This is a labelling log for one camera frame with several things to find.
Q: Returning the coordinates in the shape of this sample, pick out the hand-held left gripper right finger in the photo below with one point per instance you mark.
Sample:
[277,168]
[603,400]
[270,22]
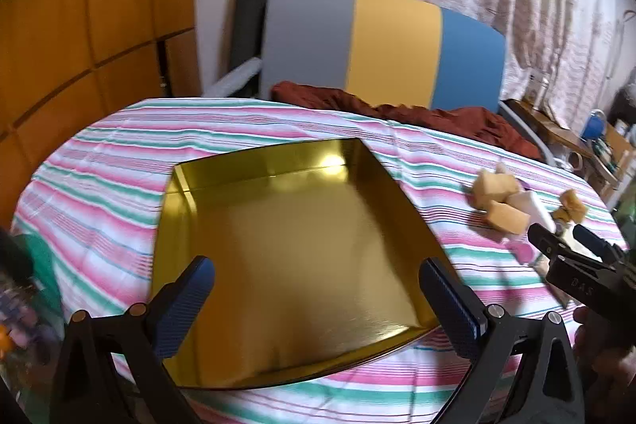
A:
[449,300]

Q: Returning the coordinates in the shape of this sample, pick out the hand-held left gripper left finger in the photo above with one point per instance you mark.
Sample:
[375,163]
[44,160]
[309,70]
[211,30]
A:
[186,300]

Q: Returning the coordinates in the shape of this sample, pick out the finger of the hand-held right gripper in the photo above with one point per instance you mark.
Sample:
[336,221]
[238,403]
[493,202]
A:
[544,241]
[594,241]

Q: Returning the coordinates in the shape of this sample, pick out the white sponge block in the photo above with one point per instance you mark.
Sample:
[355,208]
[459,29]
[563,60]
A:
[535,208]

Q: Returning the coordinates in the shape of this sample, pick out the tan cracker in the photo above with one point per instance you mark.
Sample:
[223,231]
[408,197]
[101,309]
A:
[507,218]

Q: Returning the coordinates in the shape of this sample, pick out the pale yellow cracker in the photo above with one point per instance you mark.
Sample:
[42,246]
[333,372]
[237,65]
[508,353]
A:
[486,188]

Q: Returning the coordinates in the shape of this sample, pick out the gold tray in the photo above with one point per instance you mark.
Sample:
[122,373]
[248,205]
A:
[298,255]

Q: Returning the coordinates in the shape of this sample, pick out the person's right hand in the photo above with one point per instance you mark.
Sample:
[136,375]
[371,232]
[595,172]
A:
[601,354]

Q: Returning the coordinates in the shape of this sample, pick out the wooden side table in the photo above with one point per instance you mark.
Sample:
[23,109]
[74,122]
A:
[556,131]

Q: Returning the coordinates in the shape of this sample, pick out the blue cup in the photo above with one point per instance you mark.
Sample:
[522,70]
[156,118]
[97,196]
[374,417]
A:
[592,126]

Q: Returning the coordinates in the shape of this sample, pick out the striped tablecloth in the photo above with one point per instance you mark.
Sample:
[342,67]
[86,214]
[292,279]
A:
[109,185]

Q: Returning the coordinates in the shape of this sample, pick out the small white carton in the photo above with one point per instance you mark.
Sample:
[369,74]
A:
[539,86]

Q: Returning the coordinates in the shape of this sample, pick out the dark red cloth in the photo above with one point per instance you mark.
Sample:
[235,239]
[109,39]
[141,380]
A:
[447,118]

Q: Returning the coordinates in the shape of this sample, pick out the blurred colourful object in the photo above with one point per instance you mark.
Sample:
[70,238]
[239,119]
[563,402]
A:
[25,295]

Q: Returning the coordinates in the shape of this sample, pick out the grey yellow blue chair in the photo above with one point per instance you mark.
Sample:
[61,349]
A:
[308,41]

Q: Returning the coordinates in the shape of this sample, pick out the wooden wardrobe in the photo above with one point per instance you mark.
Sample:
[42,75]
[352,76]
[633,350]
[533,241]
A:
[99,6]

